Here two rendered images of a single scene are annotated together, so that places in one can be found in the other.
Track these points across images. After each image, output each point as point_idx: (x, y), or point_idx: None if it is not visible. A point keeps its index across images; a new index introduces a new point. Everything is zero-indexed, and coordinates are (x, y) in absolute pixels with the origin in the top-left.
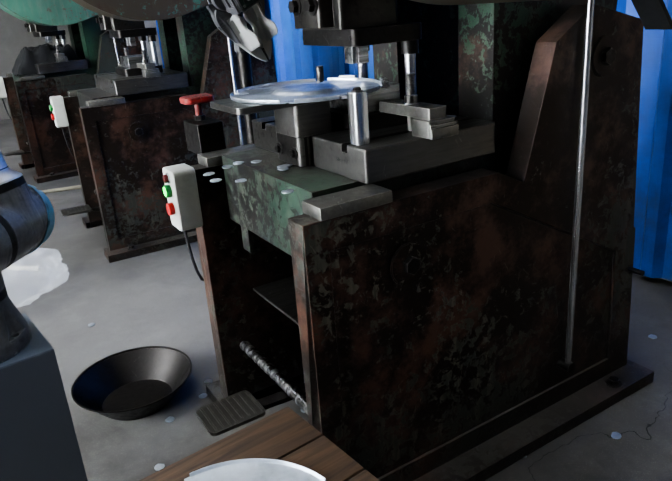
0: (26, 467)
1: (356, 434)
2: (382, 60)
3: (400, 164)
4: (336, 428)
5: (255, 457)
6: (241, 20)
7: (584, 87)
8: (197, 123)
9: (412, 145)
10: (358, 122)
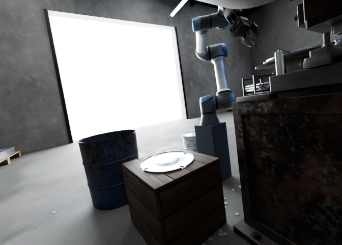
0: (205, 148)
1: (256, 196)
2: None
3: (290, 83)
4: (245, 185)
5: (195, 158)
6: (243, 37)
7: None
8: None
9: (299, 73)
10: (276, 65)
